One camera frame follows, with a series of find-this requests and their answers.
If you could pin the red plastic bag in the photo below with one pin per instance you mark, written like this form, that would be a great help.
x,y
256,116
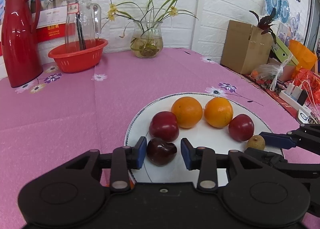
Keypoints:
x,y
310,83

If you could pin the large orange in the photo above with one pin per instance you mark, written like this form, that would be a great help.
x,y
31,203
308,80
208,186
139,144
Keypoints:
x,y
218,112
188,111

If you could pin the dark purple leaf plant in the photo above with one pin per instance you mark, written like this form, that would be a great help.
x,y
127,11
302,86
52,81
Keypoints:
x,y
265,23

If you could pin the red apple front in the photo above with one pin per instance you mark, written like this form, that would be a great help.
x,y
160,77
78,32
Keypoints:
x,y
241,128

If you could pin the large orange front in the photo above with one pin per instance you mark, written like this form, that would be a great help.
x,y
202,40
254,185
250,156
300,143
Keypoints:
x,y
188,111

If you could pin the orange bag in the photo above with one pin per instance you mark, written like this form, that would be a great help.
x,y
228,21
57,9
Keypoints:
x,y
306,58

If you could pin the brown kiwi front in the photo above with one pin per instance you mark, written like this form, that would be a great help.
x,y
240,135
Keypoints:
x,y
256,142

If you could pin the white power strip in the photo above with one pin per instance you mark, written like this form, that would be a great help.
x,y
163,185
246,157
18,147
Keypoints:
x,y
295,96

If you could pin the white porcelain plate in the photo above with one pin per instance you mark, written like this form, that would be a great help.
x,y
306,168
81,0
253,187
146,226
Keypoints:
x,y
201,135

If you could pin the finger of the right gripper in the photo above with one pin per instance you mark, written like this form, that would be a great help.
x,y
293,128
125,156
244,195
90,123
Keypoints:
x,y
282,141
269,158

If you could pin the red thermos jug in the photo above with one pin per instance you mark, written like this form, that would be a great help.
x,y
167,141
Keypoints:
x,y
18,41

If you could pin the dark red apple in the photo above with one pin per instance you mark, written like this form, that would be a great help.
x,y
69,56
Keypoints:
x,y
159,152

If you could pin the black stirring stick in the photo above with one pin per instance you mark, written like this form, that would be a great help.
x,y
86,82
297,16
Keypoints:
x,y
79,26

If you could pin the blue round wall decoration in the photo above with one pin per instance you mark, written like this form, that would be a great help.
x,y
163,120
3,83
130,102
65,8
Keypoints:
x,y
283,13

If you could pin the glass pitcher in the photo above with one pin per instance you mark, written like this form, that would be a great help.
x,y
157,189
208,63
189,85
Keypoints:
x,y
83,25

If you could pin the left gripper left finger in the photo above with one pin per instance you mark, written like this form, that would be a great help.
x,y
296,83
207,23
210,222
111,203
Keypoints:
x,y
123,159

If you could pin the glass vase with plant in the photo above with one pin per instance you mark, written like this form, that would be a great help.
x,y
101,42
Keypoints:
x,y
146,41

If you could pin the green paper box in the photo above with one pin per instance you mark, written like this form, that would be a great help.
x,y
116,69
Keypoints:
x,y
282,52

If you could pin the pink floral tablecloth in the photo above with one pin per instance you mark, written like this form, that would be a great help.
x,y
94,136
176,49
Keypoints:
x,y
59,116

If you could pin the clear plastic bag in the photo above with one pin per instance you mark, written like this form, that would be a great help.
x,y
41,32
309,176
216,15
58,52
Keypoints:
x,y
270,71

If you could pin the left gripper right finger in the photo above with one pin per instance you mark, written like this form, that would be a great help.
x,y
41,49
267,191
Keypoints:
x,y
204,160

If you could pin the red plastic basket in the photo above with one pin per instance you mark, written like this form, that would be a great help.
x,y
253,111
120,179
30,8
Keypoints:
x,y
71,62

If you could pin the brown cardboard box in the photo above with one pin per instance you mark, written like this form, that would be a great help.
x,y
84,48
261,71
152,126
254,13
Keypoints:
x,y
245,47

